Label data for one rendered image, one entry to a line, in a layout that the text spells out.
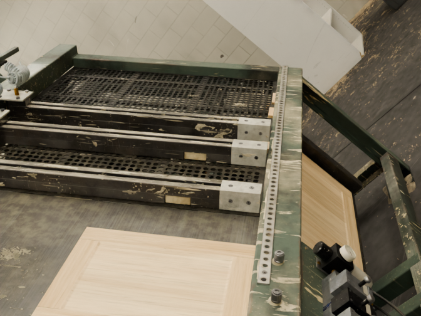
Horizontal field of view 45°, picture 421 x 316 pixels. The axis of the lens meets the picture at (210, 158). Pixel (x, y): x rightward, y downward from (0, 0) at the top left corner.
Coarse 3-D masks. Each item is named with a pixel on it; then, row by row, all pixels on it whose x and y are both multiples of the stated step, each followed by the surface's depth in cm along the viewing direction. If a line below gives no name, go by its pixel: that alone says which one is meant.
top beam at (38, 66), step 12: (60, 48) 271; (72, 48) 272; (36, 60) 253; (48, 60) 253; (60, 60) 259; (36, 72) 237; (48, 72) 248; (60, 72) 261; (24, 84) 226; (36, 84) 237; (48, 84) 249; (0, 108) 208
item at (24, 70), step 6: (12, 48) 215; (18, 48) 218; (6, 54) 209; (12, 54) 214; (0, 60) 205; (18, 66) 210; (24, 66) 211; (12, 72) 205; (18, 72) 206; (24, 72) 208; (6, 78) 204; (12, 78) 204; (24, 78) 208; (0, 84) 194; (12, 84) 207; (0, 90) 193
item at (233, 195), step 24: (0, 168) 164; (24, 168) 165; (48, 168) 166; (72, 168) 165; (72, 192) 164; (96, 192) 163; (120, 192) 161; (144, 192) 160; (168, 192) 158; (192, 192) 157; (216, 192) 155; (240, 192) 154
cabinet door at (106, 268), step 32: (96, 256) 135; (128, 256) 136; (160, 256) 136; (192, 256) 136; (224, 256) 136; (64, 288) 124; (96, 288) 125; (128, 288) 125; (160, 288) 125; (192, 288) 125; (224, 288) 125
